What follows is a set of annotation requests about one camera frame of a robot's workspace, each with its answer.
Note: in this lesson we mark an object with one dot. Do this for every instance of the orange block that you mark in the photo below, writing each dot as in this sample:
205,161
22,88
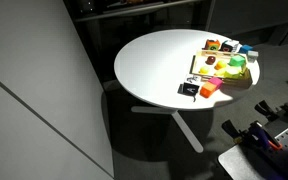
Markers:
206,91

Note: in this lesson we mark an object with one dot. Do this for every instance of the green block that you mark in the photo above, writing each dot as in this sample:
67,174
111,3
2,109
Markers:
237,60

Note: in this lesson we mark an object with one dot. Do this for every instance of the yellow toy banana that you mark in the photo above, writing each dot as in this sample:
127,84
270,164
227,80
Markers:
220,72

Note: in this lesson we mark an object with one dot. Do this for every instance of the toy orange fruit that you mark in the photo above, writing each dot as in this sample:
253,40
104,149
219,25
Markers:
221,64

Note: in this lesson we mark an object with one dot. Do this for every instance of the white table pedestal base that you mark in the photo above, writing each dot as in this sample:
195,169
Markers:
184,126

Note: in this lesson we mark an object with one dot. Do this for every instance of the yellow-green block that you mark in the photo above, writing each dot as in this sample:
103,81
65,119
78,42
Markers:
233,72

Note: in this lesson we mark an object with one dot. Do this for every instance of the white grey block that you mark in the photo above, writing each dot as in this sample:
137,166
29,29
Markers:
252,55

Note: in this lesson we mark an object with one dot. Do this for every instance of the pink block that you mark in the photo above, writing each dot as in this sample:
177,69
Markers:
216,82

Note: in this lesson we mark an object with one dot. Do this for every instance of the black zebra letter plush cube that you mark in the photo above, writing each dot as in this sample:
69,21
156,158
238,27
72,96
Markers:
189,89

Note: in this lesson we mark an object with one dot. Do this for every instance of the blue block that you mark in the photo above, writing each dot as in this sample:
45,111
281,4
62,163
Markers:
245,49

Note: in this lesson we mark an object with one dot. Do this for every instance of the black robot stand top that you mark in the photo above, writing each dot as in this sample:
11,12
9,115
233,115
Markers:
237,165

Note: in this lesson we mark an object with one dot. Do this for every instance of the dark shelf unit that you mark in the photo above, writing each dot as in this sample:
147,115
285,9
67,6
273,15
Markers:
134,10

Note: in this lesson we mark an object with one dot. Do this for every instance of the orange number nine plush cube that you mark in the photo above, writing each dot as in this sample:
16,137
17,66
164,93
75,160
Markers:
212,45

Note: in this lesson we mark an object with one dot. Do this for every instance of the dark purple spring clamp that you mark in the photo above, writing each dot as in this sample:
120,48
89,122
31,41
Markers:
232,130

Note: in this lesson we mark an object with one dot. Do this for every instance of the black spring clamp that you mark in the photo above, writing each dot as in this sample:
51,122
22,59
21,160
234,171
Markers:
265,109

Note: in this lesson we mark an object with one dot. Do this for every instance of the wooden slatted tray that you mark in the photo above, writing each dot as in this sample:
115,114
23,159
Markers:
201,62

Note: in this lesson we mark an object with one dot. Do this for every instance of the black white triangle plush cube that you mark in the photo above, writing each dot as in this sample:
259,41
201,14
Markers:
230,46

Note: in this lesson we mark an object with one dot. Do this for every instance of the dark red toy plum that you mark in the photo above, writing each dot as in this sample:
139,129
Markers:
211,60

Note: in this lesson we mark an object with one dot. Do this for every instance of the yellow toy lemon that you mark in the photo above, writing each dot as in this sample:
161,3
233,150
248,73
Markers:
204,69

